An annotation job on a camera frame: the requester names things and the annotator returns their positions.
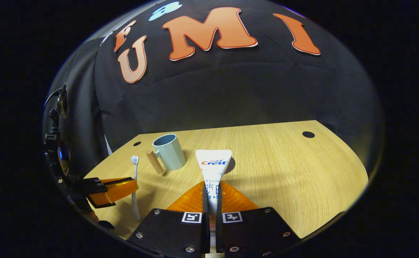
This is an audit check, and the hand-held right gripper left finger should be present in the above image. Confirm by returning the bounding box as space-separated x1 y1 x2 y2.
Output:
127 181 210 258

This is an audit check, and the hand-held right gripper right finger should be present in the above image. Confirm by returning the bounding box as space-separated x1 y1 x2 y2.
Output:
216 181 301 258

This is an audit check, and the white toothbrush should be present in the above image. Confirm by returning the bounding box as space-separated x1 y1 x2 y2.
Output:
131 155 141 221

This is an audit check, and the white toothpaste tube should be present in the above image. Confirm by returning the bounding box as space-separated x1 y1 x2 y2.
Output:
195 149 232 248

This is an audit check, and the light blue cup wooden handle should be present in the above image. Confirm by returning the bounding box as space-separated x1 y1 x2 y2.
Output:
145 134 187 175

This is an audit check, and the dark brown round coaster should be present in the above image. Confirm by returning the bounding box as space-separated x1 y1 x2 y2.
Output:
223 157 236 175

